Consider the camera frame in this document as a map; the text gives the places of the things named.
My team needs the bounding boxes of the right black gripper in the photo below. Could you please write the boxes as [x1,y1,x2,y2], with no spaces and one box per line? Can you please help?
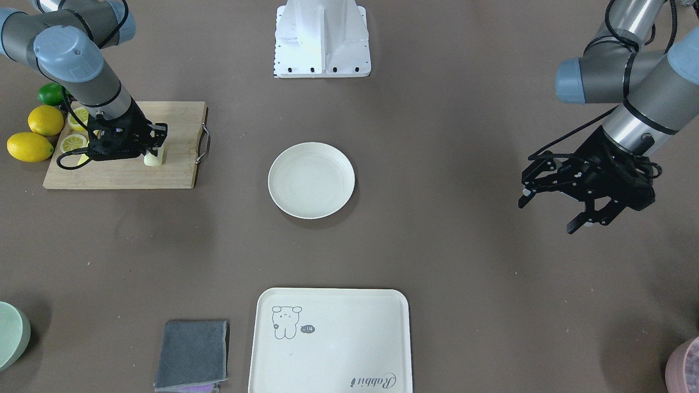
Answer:
[86,104,168,161]

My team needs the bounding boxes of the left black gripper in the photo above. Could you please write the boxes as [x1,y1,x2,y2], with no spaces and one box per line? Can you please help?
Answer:
[518,126,662,234]

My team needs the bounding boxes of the white round plate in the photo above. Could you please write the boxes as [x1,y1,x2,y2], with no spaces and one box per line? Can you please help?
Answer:
[268,142,356,219]

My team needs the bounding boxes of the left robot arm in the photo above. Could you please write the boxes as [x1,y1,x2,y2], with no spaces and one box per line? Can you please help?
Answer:
[518,1,698,234]

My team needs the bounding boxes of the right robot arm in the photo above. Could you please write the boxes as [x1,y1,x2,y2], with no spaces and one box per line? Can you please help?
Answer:
[1,1,168,166]

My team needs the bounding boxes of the cream rabbit tray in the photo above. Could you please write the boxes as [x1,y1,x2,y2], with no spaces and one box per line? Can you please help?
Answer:
[248,288,413,392]

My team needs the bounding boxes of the wooden cutting board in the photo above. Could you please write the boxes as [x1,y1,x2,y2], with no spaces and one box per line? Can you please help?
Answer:
[43,100,208,189]

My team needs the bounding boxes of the lemon half slice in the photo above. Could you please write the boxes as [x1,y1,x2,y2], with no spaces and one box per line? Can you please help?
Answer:
[57,134,89,154]
[67,106,90,132]

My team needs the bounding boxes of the green lime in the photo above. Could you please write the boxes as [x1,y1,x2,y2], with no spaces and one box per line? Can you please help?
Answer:
[37,82,63,106]

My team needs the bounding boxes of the yellow lemon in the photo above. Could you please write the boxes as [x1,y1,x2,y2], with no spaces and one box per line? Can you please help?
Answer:
[7,132,55,163]
[27,105,65,136]

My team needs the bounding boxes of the pink bowl with ice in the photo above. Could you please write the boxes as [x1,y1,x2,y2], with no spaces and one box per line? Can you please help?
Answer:
[665,337,698,392]

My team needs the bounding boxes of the grey folded cloth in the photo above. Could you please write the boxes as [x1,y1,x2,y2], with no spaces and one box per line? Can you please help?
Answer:
[154,319,229,392]

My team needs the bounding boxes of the mint green bowl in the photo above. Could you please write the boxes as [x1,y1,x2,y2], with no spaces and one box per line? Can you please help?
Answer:
[1,301,31,371]

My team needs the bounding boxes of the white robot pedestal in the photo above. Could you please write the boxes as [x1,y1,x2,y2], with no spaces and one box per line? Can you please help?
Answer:
[273,1,372,78]

